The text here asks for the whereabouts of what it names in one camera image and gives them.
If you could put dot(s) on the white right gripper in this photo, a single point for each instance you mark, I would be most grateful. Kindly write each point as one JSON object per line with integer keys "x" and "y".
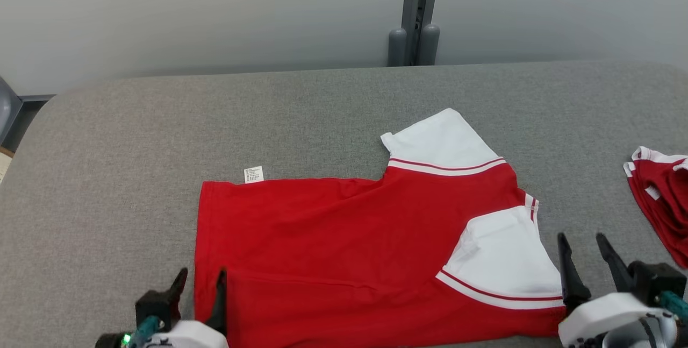
{"x": 591, "y": 318}

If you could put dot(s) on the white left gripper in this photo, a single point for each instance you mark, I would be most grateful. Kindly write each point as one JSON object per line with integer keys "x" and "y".
{"x": 188, "y": 336}

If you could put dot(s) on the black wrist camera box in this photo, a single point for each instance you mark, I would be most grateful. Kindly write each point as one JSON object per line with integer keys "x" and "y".
{"x": 656, "y": 281}
{"x": 153, "y": 305}

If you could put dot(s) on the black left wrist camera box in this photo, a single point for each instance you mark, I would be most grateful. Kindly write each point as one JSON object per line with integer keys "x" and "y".
{"x": 153, "y": 305}

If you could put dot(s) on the red white t-shirt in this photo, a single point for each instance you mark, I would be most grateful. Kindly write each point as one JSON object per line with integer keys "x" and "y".
{"x": 322, "y": 240}

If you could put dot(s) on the dark grey partition post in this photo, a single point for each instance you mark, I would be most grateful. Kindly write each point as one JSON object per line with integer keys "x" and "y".
{"x": 415, "y": 14}

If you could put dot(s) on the red white shorts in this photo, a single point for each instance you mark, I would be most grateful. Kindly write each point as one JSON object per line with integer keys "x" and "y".
{"x": 664, "y": 203}

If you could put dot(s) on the grey metal table leg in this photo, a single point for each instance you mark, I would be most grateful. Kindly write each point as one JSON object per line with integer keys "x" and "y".
{"x": 8, "y": 111}

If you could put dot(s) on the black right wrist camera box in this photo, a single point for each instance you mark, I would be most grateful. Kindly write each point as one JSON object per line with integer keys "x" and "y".
{"x": 656, "y": 281}

